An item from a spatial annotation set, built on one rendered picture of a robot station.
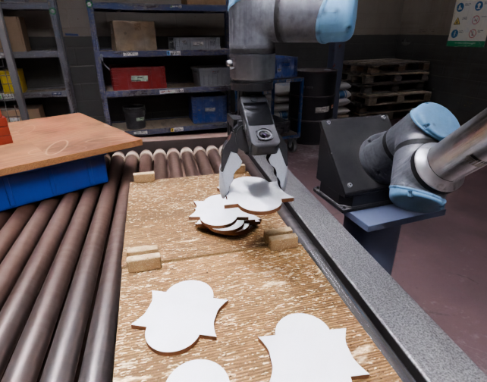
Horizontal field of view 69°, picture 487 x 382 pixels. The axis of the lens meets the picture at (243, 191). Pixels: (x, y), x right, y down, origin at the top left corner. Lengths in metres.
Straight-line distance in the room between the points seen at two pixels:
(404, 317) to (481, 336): 1.50
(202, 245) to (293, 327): 0.27
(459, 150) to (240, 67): 0.43
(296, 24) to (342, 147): 0.55
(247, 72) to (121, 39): 4.21
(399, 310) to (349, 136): 0.57
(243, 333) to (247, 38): 0.44
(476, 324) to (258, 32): 1.90
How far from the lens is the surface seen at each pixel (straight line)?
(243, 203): 0.61
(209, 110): 5.01
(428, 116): 0.93
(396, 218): 1.04
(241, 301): 0.59
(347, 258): 0.75
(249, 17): 0.58
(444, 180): 0.82
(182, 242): 0.74
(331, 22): 0.55
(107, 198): 1.02
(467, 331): 2.14
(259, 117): 0.57
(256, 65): 0.58
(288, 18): 0.56
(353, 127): 1.10
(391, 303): 0.67
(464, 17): 6.42
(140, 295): 0.63
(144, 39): 4.83
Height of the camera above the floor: 1.33
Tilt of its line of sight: 25 degrees down
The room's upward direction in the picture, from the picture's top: straight up
